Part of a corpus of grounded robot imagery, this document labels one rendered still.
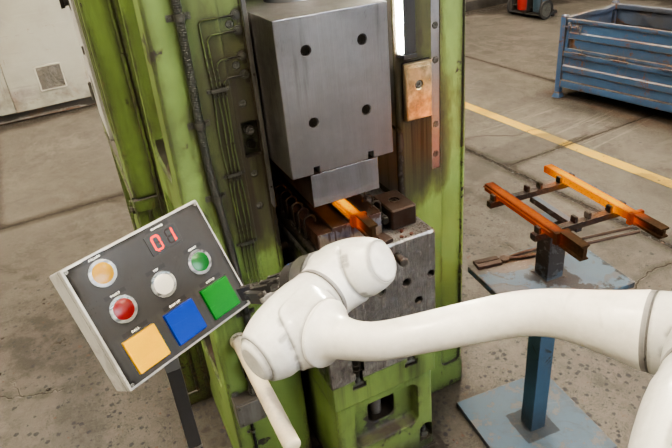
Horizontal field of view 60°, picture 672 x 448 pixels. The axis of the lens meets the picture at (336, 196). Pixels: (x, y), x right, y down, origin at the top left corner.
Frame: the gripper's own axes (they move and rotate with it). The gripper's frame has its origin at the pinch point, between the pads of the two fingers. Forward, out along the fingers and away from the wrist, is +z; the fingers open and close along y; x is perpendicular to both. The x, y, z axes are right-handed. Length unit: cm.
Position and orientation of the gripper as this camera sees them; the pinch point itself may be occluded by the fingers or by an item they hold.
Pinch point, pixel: (249, 291)
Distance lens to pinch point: 127.1
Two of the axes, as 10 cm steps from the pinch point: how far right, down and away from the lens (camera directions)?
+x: -4.6, -8.8, -1.1
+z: -6.3, 2.4, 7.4
